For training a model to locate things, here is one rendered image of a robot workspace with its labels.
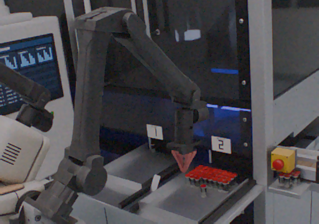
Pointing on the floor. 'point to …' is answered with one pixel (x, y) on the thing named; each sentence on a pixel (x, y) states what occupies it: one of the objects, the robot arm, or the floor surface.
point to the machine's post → (261, 97)
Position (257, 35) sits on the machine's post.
